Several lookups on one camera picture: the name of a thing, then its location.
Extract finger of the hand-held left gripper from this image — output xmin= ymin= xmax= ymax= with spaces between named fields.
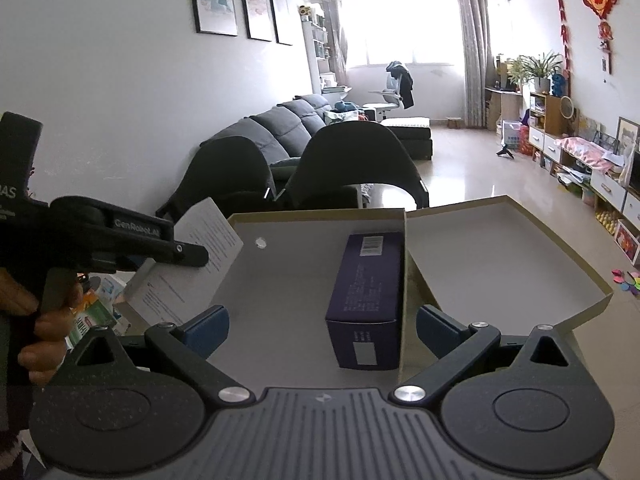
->
xmin=116 ymin=240 xmax=210 ymax=274

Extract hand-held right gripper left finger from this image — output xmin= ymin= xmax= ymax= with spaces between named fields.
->
xmin=62 ymin=305 xmax=256 ymax=406

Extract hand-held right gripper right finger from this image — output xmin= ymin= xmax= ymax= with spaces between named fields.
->
xmin=390 ymin=304 xmax=583 ymax=406

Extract dark blue medicine box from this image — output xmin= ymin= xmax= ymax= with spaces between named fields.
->
xmin=325 ymin=231 xmax=405 ymax=372

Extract brown cardboard box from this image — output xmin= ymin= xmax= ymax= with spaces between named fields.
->
xmin=206 ymin=206 xmax=410 ymax=387

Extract white marble desktop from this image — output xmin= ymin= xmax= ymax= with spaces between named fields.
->
xmin=360 ymin=183 xmax=418 ymax=209

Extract person's left hand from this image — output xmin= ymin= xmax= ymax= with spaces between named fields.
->
xmin=0 ymin=268 xmax=87 ymax=387

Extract white paper leaflet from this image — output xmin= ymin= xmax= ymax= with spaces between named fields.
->
xmin=122 ymin=197 xmax=245 ymax=329

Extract brown cardboard box lid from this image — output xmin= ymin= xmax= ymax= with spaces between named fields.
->
xmin=404 ymin=195 xmax=614 ymax=335

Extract black chair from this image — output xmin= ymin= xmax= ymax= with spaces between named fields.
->
xmin=277 ymin=122 xmax=431 ymax=211
xmin=155 ymin=136 xmax=279 ymax=223

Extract green orange medicine packet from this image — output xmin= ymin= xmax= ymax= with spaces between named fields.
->
xmin=65 ymin=292 xmax=119 ymax=351

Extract grey sofa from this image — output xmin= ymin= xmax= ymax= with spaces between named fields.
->
xmin=200 ymin=92 xmax=433 ymax=183

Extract coloured paper pieces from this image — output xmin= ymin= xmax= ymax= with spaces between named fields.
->
xmin=610 ymin=268 xmax=640 ymax=299

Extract white wooden cabinet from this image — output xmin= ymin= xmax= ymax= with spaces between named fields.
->
xmin=526 ymin=92 xmax=640 ymax=242

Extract pink cloth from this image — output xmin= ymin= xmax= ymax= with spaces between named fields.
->
xmin=559 ymin=136 xmax=627 ymax=172

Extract wooden side desk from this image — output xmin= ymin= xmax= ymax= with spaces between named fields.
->
xmin=484 ymin=85 xmax=526 ymax=127

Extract white office chair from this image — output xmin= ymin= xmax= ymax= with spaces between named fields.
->
xmin=362 ymin=60 xmax=417 ymax=122

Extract white bookshelf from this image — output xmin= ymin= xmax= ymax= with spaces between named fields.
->
xmin=299 ymin=5 xmax=335 ymax=92

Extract grey curtain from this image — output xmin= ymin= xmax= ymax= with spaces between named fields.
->
xmin=456 ymin=0 xmax=494 ymax=129

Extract potted green plant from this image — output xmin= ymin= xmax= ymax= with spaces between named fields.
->
xmin=506 ymin=50 xmax=565 ymax=95

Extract red hanging string decoration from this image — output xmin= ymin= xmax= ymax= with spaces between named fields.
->
xmin=552 ymin=0 xmax=574 ymax=87

